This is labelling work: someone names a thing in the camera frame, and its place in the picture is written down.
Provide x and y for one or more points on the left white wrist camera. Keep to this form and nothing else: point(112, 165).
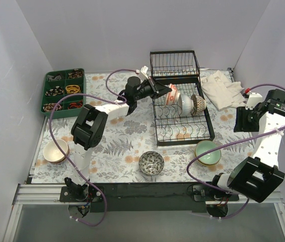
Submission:
point(142, 73)

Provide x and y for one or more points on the grey leaf patterned bowl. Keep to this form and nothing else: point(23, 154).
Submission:
point(151, 163)

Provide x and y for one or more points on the red floral bowl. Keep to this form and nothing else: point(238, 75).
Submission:
point(173, 96)

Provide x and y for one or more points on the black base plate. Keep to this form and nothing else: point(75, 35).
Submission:
point(173, 196)

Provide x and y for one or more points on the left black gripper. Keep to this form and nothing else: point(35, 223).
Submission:
point(153, 85)

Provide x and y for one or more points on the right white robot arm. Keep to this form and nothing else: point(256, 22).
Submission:
point(258, 175)

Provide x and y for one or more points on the mint green bowl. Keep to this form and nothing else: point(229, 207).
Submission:
point(204, 147)

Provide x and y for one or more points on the aluminium frame rail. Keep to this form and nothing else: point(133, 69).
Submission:
point(50, 194)

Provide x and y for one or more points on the cream white bowl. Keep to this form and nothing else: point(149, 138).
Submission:
point(52, 153)

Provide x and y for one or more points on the black wire dish rack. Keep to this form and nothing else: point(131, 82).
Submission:
point(184, 119)

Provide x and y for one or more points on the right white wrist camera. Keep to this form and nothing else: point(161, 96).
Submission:
point(253, 99)

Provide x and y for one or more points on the white folded cloth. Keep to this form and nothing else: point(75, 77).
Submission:
point(222, 92)

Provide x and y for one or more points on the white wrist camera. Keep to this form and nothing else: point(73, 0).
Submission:
point(253, 99)
point(142, 73)

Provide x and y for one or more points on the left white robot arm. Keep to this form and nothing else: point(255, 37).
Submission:
point(89, 127)

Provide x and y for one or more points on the green compartment tray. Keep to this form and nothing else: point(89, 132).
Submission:
point(59, 84)

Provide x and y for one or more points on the brown patterned bowl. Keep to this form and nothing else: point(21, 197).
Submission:
point(199, 105)

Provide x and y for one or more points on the plain white bowl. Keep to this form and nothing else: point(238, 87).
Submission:
point(185, 105)

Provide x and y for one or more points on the yellow bowl under green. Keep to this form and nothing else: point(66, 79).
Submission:
point(208, 162)

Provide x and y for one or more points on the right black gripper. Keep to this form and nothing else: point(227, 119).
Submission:
point(242, 119)

